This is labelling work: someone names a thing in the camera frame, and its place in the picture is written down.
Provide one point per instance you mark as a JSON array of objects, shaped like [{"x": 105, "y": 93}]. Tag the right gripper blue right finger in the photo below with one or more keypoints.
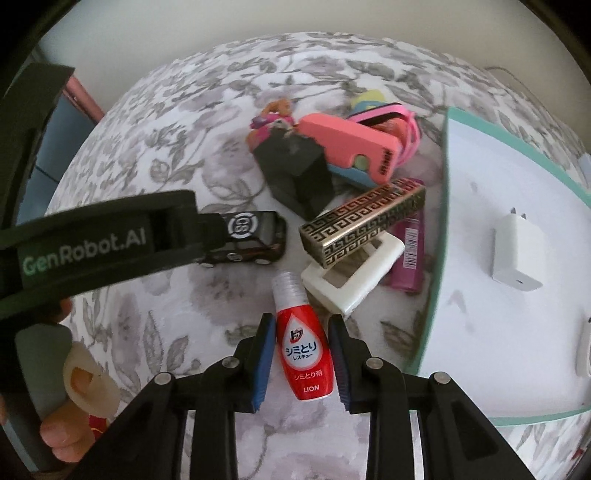
[{"x": 338, "y": 342}]

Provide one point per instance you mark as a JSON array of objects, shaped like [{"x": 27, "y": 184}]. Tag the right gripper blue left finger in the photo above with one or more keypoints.
[{"x": 261, "y": 358}]

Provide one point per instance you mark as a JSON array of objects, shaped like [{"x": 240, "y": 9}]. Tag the white hair claw clip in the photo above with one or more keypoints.
[{"x": 343, "y": 287}]

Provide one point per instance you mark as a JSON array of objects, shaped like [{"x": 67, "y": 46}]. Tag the red stain remover bottle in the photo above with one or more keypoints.
[{"x": 300, "y": 337}]

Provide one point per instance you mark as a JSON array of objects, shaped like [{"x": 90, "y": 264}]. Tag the magenta lead refill case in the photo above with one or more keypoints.
[{"x": 407, "y": 273}]

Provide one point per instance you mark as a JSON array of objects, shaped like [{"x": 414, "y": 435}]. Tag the gold greek-key lighter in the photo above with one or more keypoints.
[{"x": 341, "y": 231}]

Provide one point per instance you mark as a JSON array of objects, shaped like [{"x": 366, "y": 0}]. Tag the black toy car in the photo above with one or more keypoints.
[{"x": 251, "y": 237}]

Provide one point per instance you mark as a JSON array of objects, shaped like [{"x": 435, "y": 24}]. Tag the black power adapter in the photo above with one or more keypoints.
[{"x": 296, "y": 172}]

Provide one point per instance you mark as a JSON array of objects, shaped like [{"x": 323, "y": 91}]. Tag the coral blue toy knife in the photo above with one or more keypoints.
[{"x": 361, "y": 155}]

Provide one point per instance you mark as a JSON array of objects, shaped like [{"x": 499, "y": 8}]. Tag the white usb charger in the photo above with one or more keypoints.
[{"x": 520, "y": 253}]

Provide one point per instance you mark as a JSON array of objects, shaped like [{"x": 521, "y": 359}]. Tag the pink kids watch band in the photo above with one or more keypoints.
[{"x": 393, "y": 119}]

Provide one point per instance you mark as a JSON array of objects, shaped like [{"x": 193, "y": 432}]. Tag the pink puppy toy figure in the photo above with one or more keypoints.
[{"x": 276, "y": 114}]

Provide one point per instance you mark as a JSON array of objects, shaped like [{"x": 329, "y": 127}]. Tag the white smartwatch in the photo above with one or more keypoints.
[{"x": 583, "y": 368}]

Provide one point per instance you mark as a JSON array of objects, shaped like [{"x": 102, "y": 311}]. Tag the teal shallow box tray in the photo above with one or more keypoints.
[{"x": 509, "y": 316}]

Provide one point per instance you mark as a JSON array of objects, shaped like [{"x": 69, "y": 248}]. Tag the floral fleece blanket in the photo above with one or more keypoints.
[{"x": 183, "y": 126}]

